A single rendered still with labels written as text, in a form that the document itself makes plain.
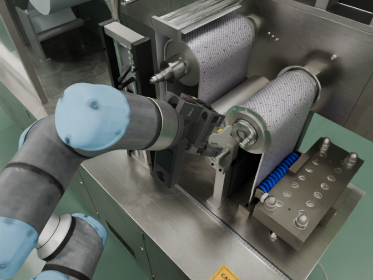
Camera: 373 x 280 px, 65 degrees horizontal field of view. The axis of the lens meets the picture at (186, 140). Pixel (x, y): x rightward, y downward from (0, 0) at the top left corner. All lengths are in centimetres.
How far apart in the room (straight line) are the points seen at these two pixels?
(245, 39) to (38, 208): 75
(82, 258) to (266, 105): 58
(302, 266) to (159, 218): 47
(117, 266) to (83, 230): 118
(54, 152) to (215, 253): 69
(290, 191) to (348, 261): 123
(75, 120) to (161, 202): 76
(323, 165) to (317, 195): 12
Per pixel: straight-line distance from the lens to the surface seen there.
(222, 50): 88
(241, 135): 79
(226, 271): 94
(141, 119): 36
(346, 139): 281
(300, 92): 88
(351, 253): 220
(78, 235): 79
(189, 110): 45
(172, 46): 88
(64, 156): 40
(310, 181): 103
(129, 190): 110
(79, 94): 34
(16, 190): 37
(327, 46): 98
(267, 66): 110
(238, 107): 77
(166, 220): 103
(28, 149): 41
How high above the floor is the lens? 181
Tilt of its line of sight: 47 degrees down
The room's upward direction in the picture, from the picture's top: straight up
